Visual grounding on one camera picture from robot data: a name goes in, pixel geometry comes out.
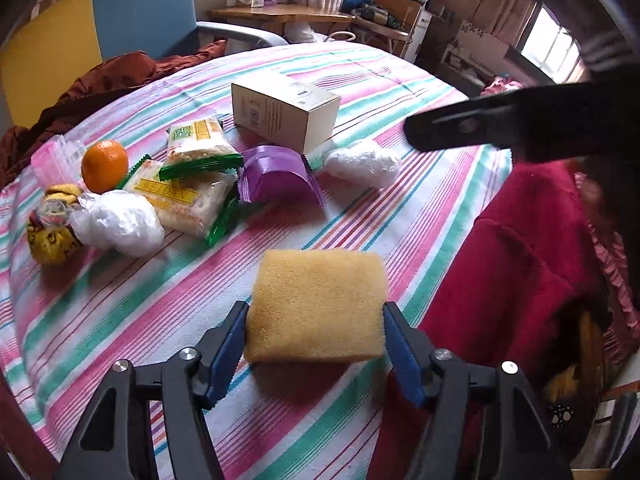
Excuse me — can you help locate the maroon blanket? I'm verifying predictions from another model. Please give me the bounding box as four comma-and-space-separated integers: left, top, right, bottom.
0, 40, 228, 186

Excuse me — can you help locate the red garment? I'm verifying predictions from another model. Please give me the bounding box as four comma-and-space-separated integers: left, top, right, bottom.
369, 159, 618, 480

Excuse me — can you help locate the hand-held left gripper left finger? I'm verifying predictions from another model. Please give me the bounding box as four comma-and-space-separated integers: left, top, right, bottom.
54, 301, 250, 480

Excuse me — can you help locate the pink ruffled cloth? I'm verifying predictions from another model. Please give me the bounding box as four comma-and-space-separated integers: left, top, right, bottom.
574, 172, 640, 363

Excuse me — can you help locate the blue yellow grey armchair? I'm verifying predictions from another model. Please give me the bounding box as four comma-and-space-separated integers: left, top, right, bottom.
0, 0, 289, 128

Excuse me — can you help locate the wooden desk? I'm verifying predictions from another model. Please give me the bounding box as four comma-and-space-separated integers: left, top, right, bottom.
206, 4, 353, 38

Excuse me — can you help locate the green label rice cracker packet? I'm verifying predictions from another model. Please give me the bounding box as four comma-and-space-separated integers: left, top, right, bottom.
159, 116, 245, 182

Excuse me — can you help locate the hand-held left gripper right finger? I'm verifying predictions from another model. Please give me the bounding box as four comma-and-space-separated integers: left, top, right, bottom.
383, 301, 576, 480

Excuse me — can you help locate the window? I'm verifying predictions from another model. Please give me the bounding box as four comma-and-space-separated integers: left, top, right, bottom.
520, 4, 587, 83

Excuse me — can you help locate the white plastic bag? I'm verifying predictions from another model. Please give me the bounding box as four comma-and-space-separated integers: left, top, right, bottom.
70, 190, 165, 256
324, 141, 402, 188

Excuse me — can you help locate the yellow sponge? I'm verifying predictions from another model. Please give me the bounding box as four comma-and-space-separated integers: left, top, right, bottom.
245, 250, 390, 365

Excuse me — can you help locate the small white green packet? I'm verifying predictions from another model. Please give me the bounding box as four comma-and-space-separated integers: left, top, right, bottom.
302, 141, 335, 169

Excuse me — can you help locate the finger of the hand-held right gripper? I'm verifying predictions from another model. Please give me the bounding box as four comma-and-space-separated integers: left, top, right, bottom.
404, 85, 526, 154

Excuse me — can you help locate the beige cardboard box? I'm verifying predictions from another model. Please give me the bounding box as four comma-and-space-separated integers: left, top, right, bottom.
231, 71, 342, 155

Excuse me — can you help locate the yellow patterned cloth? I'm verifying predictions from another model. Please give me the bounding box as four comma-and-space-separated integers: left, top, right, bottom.
27, 183, 86, 266

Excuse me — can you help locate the pink plastic hair roller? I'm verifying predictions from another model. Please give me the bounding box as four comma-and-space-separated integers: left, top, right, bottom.
31, 135, 86, 188

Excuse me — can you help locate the purple snack packet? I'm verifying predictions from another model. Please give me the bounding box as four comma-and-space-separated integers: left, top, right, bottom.
237, 145, 328, 207

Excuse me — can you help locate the orange fruit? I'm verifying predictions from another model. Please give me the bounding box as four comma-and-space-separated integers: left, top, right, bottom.
81, 140, 129, 194

